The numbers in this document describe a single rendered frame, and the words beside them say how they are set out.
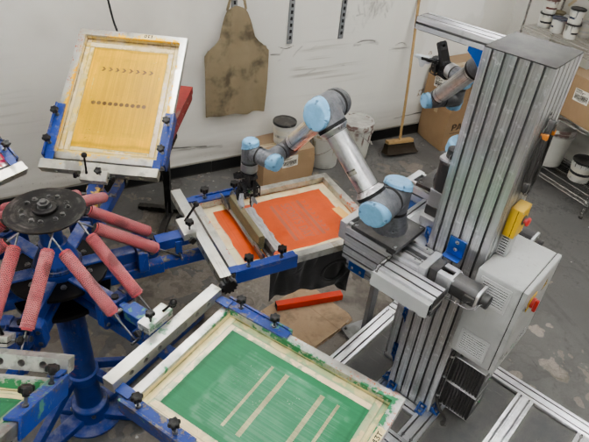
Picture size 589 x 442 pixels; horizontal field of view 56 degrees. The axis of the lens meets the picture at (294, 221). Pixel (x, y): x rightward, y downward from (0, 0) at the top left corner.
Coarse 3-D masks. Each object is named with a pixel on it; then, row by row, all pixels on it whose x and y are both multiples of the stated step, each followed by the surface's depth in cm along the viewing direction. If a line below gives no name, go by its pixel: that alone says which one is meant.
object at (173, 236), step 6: (162, 234) 248; (168, 234) 248; (174, 234) 249; (180, 234) 249; (156, 240) 244; (162, 240) 245; (168, 240) 245; (174, 240) 247; (186, 240) 250; (162, 246) 246; (168, 246) 247; (174, 246) 249
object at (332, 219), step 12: (324, 216) 284; (336, 216) 284; (276, 228) 272; (336, 228) 276; (240, 240) 262; (288, 240) 265; (300, 240) 266; (312, 240) 267; (324, 240) 268; (240, 252) 256; (252, 252) 257; (276, 252) 258
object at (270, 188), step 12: (300, 180) 302; (312, 180) 304; (324, 180) 306; (264, 192) 293; (336, 192) 297; (192, 204) 276; (204, 204) 280; (216, 204) 283; (348, 204) 288; (204, 216) 270; (204, 228) 265; (216, 240) 256; (336, 240) 263; (228, 252) 250; (300, 252) 254; (312, 252) 254; (324, 252) 258; (228, 264) 243
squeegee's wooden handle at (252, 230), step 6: (234, 198) 271; (234, 204) 269; (234, 210) 271; (240, 210) 264; (240, 216) 265; (246, 216) 261; (240, 222) 267; (246, 222) 259; (252, 222) 257; (246, 228) 261; (252, 228) 254; (258, 228) 254; (252, 234) 255; (258, 234) 250; (258, 240) 251; (264, 240) 252
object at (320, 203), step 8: (304, 192) 299; (312, 192) 300; (320, 192) 301; (272, 200) 291; (280, 200) 292; (288, 200) 292; (312, 200) 294; (320, 200) 295; (328, 200) 295; (256, 208) 284; (264, 208) 285; (312, 208) 288; (320, 208) 289; (328, 208) 289; (216, 216) 276; (224, 216) 277; (264, 216) 279; (272, 216) 280; (224, 224) 272; (232, 224) 272; (272, 224) 275; (232, 232) 267; (240, 232) 267
